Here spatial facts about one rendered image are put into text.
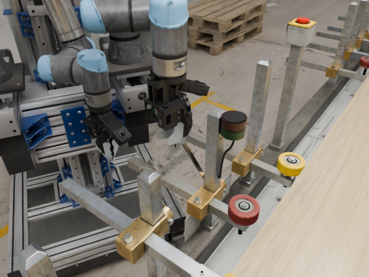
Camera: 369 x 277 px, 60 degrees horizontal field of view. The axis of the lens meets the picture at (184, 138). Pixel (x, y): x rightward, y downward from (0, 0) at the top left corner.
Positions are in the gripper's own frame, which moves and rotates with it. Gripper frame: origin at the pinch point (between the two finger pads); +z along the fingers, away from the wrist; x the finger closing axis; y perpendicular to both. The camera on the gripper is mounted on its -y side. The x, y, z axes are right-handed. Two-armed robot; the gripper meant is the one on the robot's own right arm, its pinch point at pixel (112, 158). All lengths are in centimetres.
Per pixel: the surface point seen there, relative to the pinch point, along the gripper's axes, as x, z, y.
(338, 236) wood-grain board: -12, -5, -68
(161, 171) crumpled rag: -4.4, -1.4, -17.9
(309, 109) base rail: -100, 15, -30
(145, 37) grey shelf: -223, 62, 214
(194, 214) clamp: 0.2, 1.8, -34.6
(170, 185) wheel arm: -2.8, 0.3, -23.0
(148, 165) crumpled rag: -4.1, -1.1, -12.7
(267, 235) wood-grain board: -1, -5, -55
